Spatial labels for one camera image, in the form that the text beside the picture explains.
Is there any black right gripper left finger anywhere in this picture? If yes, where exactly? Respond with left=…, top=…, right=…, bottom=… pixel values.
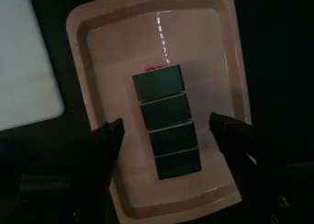
left=8, top=117, right=127, bottom=224

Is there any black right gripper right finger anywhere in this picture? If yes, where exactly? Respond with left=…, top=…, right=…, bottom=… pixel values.
left=207, top=111, right=314, bottom=224

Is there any dark green toy sushi piece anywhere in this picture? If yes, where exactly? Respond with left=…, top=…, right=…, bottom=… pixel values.
left=131, top=63, right=187, bottom=103
left=147, top=120, right=199, bottom=157
left=153, top=147, right=202, bottom=181
left=139, top=92, right=192, bottom=131

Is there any white cutting board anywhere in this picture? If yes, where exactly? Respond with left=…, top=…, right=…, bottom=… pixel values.
left=0, top=0, right=67, bottom=132

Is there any pink rectangular plate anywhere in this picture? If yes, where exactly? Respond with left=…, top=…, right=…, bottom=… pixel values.
left=65, top=0, right=254, bottom=224

